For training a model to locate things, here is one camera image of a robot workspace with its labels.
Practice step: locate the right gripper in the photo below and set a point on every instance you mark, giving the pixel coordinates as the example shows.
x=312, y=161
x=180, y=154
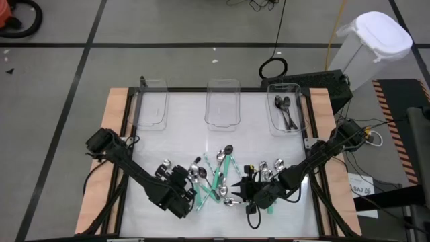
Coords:
x=260, y=191

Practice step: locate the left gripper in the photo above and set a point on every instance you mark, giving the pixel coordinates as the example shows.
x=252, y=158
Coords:
x=179, y=174

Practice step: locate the black metal spoon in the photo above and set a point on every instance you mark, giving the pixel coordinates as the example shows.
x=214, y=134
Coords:
x=202, y=172
x=287, y=101
x=278, y=101
x=198, y=160

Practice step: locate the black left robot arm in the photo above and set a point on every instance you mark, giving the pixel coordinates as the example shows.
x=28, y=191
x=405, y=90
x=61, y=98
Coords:
x=134, y=168

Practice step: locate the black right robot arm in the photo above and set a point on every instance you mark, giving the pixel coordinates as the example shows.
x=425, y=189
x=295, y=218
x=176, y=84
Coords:
x=319, y=153

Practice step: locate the clear plastic bin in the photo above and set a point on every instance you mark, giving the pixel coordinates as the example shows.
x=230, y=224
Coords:
x=273, y=124
x=151, y=111
x=221, y=107

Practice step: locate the plywood base board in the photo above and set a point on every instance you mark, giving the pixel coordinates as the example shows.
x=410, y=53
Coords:
x=114, y=107

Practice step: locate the white paper sign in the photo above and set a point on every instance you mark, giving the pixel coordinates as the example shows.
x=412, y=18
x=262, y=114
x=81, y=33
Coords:
x=361, y=181

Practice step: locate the black computer case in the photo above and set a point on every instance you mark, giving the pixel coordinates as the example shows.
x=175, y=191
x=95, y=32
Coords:
x=309, y=82

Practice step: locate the black metal bar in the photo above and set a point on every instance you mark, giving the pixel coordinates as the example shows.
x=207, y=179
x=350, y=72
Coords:
x=389, y=198

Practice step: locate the striped black floor ramp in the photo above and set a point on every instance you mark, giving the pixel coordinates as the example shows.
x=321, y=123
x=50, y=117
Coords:
x=399, y=97

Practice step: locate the white trash bin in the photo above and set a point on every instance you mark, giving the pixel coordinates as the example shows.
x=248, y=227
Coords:
x=379, y=33

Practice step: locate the silver mounting bracket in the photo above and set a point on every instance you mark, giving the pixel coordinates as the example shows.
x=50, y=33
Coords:
x=309, y=142

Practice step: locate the black table frame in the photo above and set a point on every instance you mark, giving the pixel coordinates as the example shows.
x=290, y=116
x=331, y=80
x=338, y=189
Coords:
x=218, y=89

